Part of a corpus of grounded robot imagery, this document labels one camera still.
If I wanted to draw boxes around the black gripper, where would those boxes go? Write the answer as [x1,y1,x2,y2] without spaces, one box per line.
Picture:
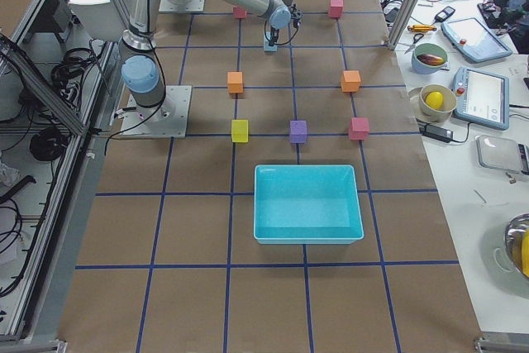
[266,3,301,46]

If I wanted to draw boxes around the light blue foam block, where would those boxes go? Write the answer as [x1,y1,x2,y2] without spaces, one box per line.
[263,32,278,52]

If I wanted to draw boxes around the pink foam block behind arm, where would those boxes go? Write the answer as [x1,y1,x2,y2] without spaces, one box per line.
[232,7,248,20]

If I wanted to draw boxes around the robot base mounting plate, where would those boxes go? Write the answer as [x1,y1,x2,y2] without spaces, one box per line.
[120,85,193,139]

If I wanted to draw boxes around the orange foam block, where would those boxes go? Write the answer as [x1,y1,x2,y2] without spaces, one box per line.
[226,71,244,94]
[341,70,361,93]

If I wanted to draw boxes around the pink foam block far right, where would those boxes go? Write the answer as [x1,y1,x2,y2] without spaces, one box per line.
[327,0,344,19]

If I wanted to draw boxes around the pink foam block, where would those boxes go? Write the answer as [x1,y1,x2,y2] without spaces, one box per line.
[348,117,370,141]
[327,0,344,19]

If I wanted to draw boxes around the right orange foam block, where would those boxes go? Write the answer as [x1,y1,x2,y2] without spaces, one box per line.
[341,70,361,93]

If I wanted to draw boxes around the yellow foam block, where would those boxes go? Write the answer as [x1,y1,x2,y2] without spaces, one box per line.
[231,119,249,143]

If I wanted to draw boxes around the purple foam block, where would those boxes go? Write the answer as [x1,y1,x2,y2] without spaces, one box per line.
[289,120,307,144]

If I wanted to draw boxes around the pink foam block front right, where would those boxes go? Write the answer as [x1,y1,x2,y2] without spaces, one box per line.
[348,117,370,141]

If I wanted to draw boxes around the scissors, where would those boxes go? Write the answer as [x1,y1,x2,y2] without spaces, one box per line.
[405,32,425,54]

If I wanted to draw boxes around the teal bowl with fruit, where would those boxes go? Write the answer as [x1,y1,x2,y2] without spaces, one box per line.
[411,43,448,74]

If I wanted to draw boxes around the black handheld device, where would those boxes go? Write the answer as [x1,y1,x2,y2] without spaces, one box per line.
[434,7,455,23]

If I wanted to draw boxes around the turquoise plastic bin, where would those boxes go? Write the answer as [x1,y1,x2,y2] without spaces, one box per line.
[254,165,365,245]

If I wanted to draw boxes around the yellow lemon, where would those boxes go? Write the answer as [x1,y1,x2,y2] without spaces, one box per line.
[424,91,444,111]

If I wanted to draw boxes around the black power adapter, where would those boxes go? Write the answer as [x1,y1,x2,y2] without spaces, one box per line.
[419,123,453,143]

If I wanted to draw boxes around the cream bowl with lemon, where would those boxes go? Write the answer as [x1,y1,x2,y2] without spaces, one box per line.
[418,84,457,122]

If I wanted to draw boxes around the far teach pendant tablet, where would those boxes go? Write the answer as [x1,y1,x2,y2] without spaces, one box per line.
[441,17,512,63]

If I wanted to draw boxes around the teach pendant tablet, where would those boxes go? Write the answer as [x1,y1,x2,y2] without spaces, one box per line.
[451,67,510,131]
[441,17,512,63]

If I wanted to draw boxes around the near teach pendant tablet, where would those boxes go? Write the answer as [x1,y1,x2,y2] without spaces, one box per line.
[451,67,510,131]

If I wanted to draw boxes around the grey kitchen scale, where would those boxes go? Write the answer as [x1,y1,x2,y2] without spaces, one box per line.
[475,136,528,175]

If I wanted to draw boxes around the glass bowl yellow fruit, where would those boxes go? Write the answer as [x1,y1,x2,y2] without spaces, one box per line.
[480,213,528,296]

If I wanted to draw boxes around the yellow handled tool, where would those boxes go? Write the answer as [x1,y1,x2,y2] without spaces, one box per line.
[407,24,437,33]

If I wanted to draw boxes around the aluminium frame post right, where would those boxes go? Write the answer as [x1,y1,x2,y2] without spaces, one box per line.
[386,0,438,51]

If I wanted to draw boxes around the black cable bundle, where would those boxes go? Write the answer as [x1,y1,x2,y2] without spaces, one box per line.
[50,46,100,98]

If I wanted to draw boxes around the aluminium frame rail left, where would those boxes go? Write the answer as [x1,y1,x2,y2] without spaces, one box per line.
[1,34,88,136]

